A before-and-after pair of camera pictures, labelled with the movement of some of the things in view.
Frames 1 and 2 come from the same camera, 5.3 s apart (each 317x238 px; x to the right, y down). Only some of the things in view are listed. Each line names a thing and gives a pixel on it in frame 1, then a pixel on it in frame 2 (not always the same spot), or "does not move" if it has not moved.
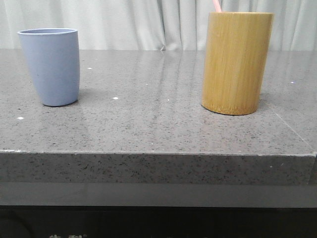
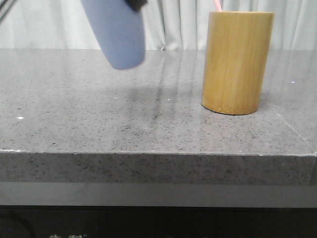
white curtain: (152, 25) does not move
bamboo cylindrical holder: (237, 51) does not move
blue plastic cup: (52, 56) → (122, 29)
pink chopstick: (217, 5) does not move
